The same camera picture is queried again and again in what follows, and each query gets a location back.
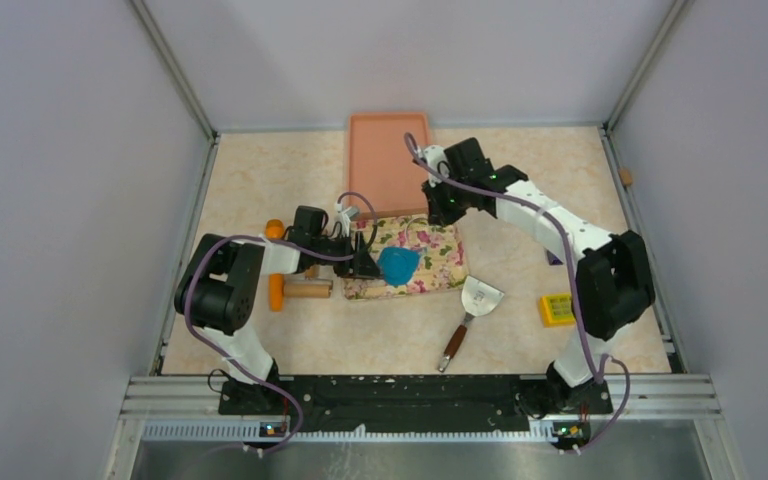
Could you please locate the pink rectangular tray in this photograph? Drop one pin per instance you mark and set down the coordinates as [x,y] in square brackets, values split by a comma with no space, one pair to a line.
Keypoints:
[379,165]

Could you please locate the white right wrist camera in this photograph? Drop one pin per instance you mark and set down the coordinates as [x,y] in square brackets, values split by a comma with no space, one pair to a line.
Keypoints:
[435,158]

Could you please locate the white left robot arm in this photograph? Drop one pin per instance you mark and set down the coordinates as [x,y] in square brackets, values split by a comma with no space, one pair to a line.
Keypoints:
[218,289]

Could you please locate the metal scraper wooden handle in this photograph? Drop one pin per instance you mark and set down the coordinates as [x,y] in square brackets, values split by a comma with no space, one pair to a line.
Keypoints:
[478,299]

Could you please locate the yellow red blue toy block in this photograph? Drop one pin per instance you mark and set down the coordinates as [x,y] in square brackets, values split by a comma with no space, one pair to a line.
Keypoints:
[556,310]

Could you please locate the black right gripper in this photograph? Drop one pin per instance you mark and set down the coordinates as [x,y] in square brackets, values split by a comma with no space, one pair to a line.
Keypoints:
[438,214]

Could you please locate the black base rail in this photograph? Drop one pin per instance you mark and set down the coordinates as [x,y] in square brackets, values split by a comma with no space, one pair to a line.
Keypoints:
[413,404]

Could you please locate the purple toy block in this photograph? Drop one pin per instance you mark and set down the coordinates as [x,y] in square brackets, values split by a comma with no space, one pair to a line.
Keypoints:
[553,260]

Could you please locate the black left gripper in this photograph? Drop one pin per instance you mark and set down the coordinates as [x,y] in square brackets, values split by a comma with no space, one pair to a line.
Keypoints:
[363,265]

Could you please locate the small wooden cork piece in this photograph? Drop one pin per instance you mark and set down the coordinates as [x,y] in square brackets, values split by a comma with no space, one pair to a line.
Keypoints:
[625,176]

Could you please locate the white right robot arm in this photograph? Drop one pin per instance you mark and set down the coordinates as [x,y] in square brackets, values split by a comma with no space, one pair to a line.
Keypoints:
[610,276]

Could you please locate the blue dough piece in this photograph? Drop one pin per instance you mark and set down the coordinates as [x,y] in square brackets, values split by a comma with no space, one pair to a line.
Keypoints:
[397,265]

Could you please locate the wooden double-ended roller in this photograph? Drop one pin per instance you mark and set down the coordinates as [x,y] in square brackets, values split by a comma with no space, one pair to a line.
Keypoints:
[309,284]

